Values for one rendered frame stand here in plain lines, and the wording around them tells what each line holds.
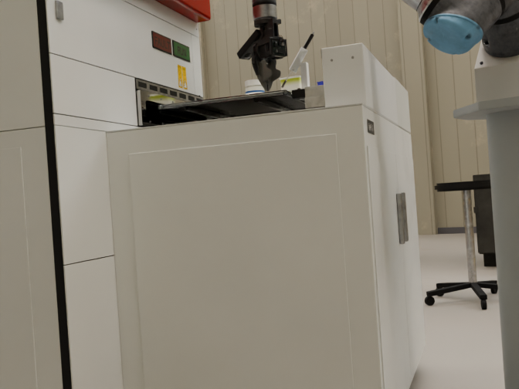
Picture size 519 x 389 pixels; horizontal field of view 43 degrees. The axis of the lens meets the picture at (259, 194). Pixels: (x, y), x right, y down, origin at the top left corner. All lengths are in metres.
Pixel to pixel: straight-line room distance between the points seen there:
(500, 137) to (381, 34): 7.56
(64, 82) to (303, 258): 0.65
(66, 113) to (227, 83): 9.01
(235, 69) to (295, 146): 8.98
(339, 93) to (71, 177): 0.62
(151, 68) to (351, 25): 7.61
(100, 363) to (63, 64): 0.68
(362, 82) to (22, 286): 0.87
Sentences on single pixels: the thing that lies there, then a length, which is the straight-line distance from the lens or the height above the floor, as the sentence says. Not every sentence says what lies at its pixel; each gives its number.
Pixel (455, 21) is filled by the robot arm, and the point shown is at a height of 0.98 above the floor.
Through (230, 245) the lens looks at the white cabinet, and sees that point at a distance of 1.51.
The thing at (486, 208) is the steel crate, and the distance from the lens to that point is 5.09.
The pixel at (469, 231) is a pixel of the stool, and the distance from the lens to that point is 3.71.
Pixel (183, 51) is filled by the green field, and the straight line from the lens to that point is 2.12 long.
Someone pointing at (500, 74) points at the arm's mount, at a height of 0.89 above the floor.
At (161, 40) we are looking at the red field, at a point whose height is 1.11.
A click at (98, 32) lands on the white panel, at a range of 1.70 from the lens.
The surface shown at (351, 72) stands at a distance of 1.51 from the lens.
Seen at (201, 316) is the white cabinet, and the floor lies 0.37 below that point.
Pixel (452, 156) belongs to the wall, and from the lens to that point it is 8.66.
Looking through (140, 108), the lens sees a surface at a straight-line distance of 1.81.
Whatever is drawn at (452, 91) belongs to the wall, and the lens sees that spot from 8.71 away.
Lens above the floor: 0.64
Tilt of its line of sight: level
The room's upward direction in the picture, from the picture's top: 4 degrees counter-clockwise
